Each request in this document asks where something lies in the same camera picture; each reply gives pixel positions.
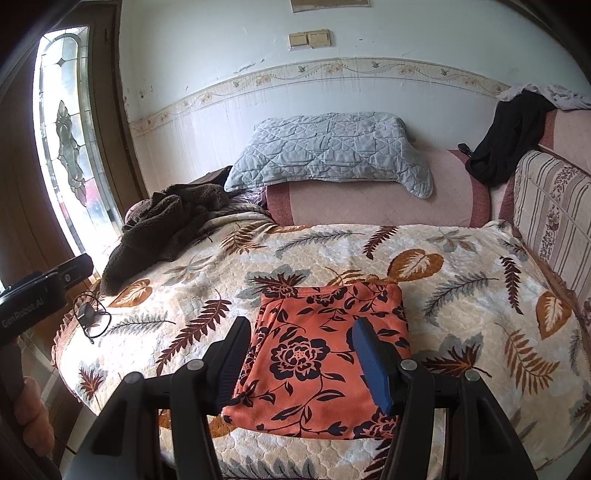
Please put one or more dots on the grey quilted pillow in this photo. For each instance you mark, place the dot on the grey quilted pillow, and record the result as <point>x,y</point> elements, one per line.
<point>323,147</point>

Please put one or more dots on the person's left hand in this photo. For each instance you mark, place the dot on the person's left hand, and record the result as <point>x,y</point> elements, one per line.
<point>34,415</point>

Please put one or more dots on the brown wooden window frame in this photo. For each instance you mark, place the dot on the brown wooden window frame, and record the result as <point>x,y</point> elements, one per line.
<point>108,115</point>

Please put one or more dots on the dark brown fleece garment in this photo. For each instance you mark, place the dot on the dark brown fleece garment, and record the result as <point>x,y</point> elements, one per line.
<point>152,230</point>

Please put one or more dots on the striped floral sofa cushion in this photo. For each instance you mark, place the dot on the striped floral sofa cushion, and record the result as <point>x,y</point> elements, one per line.
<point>554,207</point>

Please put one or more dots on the black garment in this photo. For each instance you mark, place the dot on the black garment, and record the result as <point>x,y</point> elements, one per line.
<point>503,138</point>

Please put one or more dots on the pink headboard cushion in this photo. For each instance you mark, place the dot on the pink headboard cushion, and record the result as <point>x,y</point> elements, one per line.
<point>369,203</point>

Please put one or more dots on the tall stained glass window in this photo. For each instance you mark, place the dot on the tall stained glass window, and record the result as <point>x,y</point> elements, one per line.
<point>69,138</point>

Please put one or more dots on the purple striped cloth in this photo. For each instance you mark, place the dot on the purple striped cloth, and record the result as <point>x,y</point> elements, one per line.
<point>249,203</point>

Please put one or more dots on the small black object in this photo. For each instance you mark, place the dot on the small black object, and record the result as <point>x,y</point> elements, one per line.
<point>464,149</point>

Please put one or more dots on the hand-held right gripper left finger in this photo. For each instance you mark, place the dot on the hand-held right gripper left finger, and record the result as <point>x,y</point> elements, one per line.
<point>231,364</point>

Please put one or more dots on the light lilac garment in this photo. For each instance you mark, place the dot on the light lilac garment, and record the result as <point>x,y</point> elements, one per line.
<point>563,97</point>

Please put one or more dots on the leaf print blanket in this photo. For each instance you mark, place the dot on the leaf print blanket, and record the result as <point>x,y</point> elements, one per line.
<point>461,300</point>

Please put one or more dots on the framed wall plaque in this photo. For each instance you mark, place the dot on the framed wall plaque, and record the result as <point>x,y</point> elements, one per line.
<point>323,3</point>

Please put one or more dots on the beige light switch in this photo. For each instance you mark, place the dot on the beige light switch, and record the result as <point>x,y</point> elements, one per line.
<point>298,40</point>
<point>320,38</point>

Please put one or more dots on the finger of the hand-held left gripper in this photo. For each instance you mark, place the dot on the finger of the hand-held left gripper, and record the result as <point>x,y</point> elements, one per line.
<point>74,270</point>

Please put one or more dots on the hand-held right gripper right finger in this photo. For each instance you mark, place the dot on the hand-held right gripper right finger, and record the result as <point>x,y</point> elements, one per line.
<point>371,364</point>

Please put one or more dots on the orange floral shirt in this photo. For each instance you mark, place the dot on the orange floral shirt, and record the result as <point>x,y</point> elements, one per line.
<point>304,369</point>

